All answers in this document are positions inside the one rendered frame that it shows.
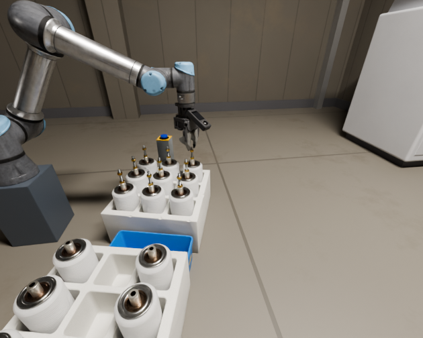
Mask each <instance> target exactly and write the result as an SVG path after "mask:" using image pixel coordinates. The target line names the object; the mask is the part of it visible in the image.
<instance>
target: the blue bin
mask: <svg viewBox="0 0 423 338"><path fill-rule="evenodd" d="M155 243H159V244H163V245H165V246H167V247H168V248H169V249H170V251H185V252H187V256H188V263H189V271H190V269H191V263H192V244H193V238H192V236H188V235H173V234H165V233H149V232H141V231H125V230H121V231H119V232H118V233H117V235H116V236H115V237H114V239H113V241H112V242H111V244H110V245H109V247H127V248H138V249H143V248H145V247H146V246H148V245H151V244H155Z"/></svg>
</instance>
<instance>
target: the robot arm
mask: <svg viewBox="0 0 423 338"><path fill-rule="evenodd" d="M7 18H8V21H9V24H10V26H11V28H12V29H13V31H14V32H15V33H16V34H17V35H18V36H19V37H20V38H21V39H22V40H24V42H25V43H26V44H27V49H26V55H25V58H24V61H23V66H22V69H21V74H20V77H19V82H18V85H17V90H16V93H15V98H14V101H13V103H9V104H8V105H7V107H6V110H5V115H0V187H2V186H11V185H15V184H19V183H22V182H25V181H27V180H29V179H31V178H33V177H35V176H36V175H37V174H38V173H39V171H40V169H39V167H38V166H37V164H35V163H34V162H33V161H32V160H31V159H30V158H29V157H28V156H27V155H26V153H25V152H24V149H23V148H22V146H21V145H22V144H24V143H26V142H27V141H29V140H31V139H33V138H35V137H38V136H39V135H40V134H41V133H42V132H43V131H44V130H45V128H46V121H45V120H44V114H43V112H41V110H42V106H43V103H44V99H45V97H46V93H47V90H48V87H49V84H50V80H51V78H52V73H53V71H54V67H55V64H56V61H57V59H60V58H63V57H64V55H66V56H68V57H71V58H73V59H75V60H78V61H79V62H82V63H84V64H87V65H89V66H91V67H93V68H96V69H97V70H100V71H102V72H105V73H107V74H110V75H112V76H114V77H116V78H118V79H120V80H123V81H125V82H128V83H130V84H131V85H134V86H136V87H139V88H141V89H143V91H144V92H145V93H146V94H148V95H151V96H157V95H159V94H161V93H163V92H164V90H165V89H171V88H177V101H178V103H175V106H178V114H176V117H173V119H174V126H175V129H178V130H180V131H182V130H183V136H182V137H180V138H179V141H180V142H181V143H183V144H185V145H186V148H187V150H188V151H189V150H190V149H191V140H192V141H193V148H195V147H196V144H197V140H198V137H199V128H200V129H201V130H202V131H205V130H208V129H209V128H210V127H211V126H212V125H211V124H210V123H209V122H208V121H207V120H206V119H205V118H204V117H203V116H202V115H201V114H200V113H199V112H198V111H196V110H195V109H194V108H192V107H194V106H195V77H194V76H195V75H194V66H193V63H192V62H176V63H175V66H174V68H154V67H151V68H150V67H148V66H146V65H143V64H141V63H139V62H137V61H135V60H133V59H131V58H128V57H127V56H124V55H123V54H120V53H119V52H116V51H114V50H112V49H110V48H108V47H106V46H104V45H101V44H99V43H97V42H95V41H93V40H91V39H89V38H86V37H85V36H82V35H81V34H78V33H77V32H75V29H74V27H73V25H72V23H71V21H70V19H69V18H68V17H67V16H66V15H65V14H64V13H62V12H61V11H59V10H57V9H55V8H53V7H50V6H45V5H41V4H38V3H34V2H32V1H27V0H19V1H16V2H14V3H12V4H11V5H10V6H9V9H8V12H7Z"/></svg>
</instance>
